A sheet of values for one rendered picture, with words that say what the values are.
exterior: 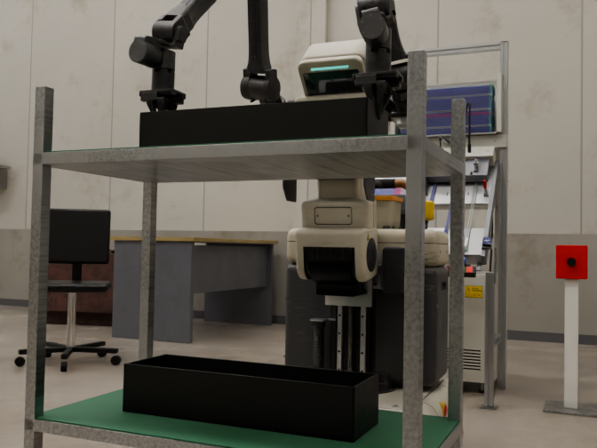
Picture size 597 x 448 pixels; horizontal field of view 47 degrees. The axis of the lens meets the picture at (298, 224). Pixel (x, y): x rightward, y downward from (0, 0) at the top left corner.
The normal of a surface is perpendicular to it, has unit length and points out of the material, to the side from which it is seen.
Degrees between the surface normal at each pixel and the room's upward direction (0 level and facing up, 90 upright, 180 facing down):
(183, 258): 90
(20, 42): 90
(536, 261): 90
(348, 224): 98
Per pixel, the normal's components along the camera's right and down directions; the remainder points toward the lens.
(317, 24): -0.39, -0.04
